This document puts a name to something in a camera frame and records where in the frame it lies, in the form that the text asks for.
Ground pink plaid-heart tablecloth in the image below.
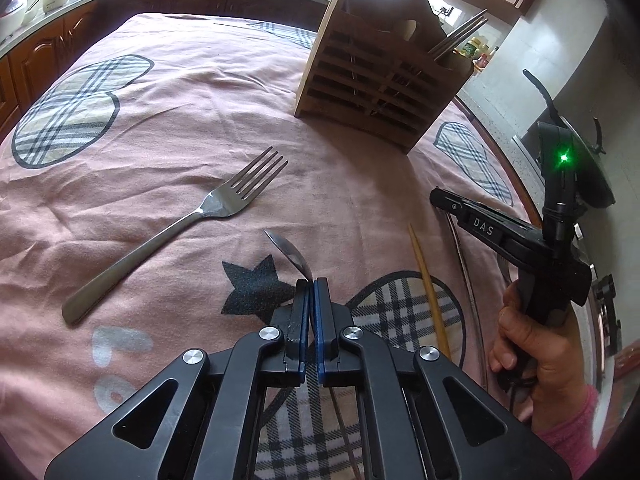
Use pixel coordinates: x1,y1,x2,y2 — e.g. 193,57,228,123
1,14,525,477

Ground person's right hand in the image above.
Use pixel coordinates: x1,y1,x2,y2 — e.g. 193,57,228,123
488,283,589,432

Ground silver metal spoon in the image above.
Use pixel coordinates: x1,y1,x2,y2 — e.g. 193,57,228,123
265,230,314,282

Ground dark metal chopstick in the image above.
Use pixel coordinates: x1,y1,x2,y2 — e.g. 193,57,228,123
444,212,489,391

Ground black wok pan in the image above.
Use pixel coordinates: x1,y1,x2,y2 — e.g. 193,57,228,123
523,70,615,209

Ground brown chopstick in holder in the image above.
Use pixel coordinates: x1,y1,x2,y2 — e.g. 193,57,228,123
426,8,490,61

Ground pink sleeve forearm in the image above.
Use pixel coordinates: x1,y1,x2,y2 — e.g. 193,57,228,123
536,386,598,479

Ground silver metal fork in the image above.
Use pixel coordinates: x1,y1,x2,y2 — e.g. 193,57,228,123
61,146,288,326

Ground wooden utensil holder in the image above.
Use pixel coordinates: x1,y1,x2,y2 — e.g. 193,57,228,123
294,0,473,153

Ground wooden lower cabinets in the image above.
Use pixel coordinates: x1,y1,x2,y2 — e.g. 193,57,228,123
1,0,328,138

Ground yellow seasoning bottle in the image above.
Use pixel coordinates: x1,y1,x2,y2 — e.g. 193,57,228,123
459,36,488,60

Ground light wooden chopstick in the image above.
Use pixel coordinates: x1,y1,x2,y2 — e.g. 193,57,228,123
408,224,451,358

